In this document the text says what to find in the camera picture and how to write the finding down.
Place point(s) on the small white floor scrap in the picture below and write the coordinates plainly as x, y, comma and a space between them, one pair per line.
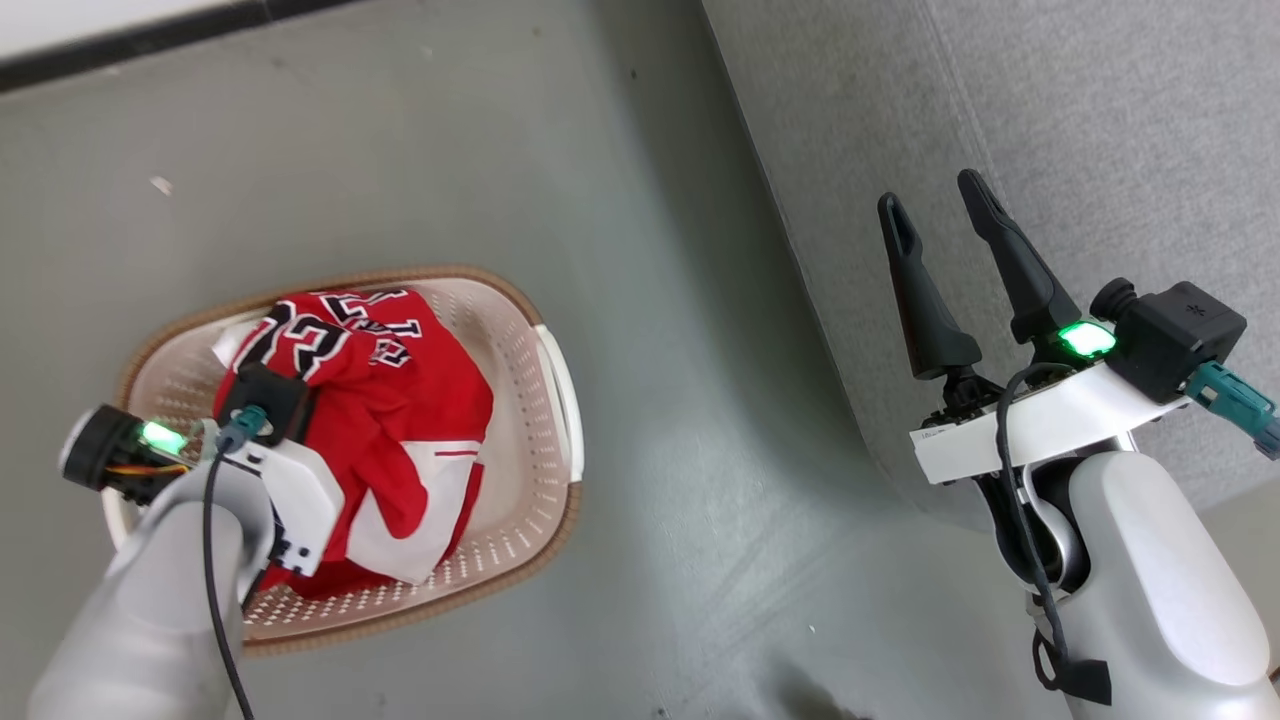
161, 185

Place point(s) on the red basketball jersey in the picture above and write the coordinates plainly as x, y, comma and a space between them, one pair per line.
400, 400

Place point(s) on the black baseboard strip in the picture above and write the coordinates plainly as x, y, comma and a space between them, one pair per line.
100, 50

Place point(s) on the grey fabric sofa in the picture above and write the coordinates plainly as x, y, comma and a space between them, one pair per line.
1100, 120

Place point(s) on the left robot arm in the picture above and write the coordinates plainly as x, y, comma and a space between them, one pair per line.
150, 620

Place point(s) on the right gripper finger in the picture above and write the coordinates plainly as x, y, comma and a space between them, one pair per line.
930, 310
1025, 280

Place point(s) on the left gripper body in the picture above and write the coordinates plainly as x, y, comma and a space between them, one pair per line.
300, 500

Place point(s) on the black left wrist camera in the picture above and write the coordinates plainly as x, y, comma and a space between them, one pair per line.
275, 395

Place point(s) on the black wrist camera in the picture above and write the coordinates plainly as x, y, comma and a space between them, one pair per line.
275, 395
1175, 340

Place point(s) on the beige perforated laundry basket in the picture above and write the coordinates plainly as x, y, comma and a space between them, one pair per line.
520, 400

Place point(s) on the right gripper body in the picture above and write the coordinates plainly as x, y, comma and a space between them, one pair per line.
1050, 425

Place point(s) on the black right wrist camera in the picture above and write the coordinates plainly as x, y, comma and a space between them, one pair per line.
1175, 340

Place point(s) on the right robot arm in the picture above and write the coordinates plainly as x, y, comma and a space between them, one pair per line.
1160, 580

